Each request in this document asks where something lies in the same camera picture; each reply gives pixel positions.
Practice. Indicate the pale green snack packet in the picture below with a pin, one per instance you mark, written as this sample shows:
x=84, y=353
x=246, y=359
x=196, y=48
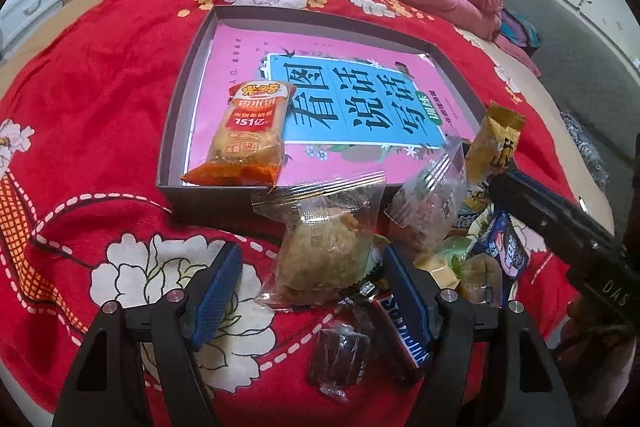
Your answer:
x=440, y=264

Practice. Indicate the orange snack packet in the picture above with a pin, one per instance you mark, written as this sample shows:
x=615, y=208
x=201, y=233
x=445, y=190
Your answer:
x=245, y=132

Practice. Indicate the colourful folded clothes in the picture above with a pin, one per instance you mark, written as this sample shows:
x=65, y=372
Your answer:
x=520, y=32

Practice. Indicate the grey patterned cloth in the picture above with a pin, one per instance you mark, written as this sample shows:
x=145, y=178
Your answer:
x=585, y=152

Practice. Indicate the clear-wrapped dark brown candy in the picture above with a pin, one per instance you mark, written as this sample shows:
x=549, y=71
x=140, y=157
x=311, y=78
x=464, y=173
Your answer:
x=335, y=357

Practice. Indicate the clear-wrapped brown pastry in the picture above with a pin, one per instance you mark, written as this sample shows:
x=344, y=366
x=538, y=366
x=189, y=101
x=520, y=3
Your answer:
x=425, y=212

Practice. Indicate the dark cardboard box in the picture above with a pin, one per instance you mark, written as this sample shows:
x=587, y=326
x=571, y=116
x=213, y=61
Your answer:
x=210, y=202

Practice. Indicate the clear-wrapped yellow round pastry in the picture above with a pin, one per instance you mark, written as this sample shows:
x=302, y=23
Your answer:
x=320, y=247

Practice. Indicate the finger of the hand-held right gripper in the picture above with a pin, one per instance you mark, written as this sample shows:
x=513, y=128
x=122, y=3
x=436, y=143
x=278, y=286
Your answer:
x=520, y=207
x=530, y=184

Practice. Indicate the clear-wrapped yellow cake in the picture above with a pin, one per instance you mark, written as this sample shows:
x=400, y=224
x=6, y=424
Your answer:
x=480, y=282

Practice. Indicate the red floral blanket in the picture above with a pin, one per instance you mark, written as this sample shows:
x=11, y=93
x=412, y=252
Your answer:
x=100, y=132

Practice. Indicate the brown chocolate bar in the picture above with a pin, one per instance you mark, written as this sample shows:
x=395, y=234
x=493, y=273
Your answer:
x=400, y=327

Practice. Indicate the pink picture book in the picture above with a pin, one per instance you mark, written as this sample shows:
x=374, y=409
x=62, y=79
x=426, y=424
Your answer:
x=240, y=57

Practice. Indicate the blue cookie packet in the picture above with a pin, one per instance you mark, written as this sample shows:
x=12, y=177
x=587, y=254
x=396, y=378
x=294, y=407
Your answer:
x=505, y=247

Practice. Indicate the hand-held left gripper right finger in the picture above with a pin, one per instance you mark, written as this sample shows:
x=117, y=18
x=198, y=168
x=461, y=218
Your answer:
x=407, y=302

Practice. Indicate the grey padded headboard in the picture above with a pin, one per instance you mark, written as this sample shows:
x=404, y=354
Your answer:
x=575, y=57

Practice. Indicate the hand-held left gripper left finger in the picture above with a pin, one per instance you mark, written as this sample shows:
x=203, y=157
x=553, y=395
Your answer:
x=220, y=287

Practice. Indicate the yellow snack packet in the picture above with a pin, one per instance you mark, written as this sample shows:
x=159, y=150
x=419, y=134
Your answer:
x=492, y=142

